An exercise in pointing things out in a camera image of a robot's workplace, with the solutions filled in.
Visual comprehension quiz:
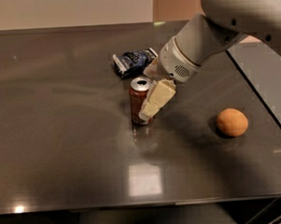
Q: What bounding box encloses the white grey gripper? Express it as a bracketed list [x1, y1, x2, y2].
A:
[139, 13, 244, 120]

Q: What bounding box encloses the red coke can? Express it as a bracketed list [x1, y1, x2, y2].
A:
[129, 77, 152, 125]

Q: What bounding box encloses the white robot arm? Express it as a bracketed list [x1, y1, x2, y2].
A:
[139, 0, 281, 120]

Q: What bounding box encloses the blue chip bag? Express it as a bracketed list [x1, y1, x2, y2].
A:
[112, 48, 158, 79]

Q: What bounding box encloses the orange fruit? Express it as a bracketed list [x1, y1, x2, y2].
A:
[217, 108, 248, 137]

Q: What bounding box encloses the grey side table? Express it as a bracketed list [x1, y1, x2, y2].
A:
[228, 41, 281, 128]

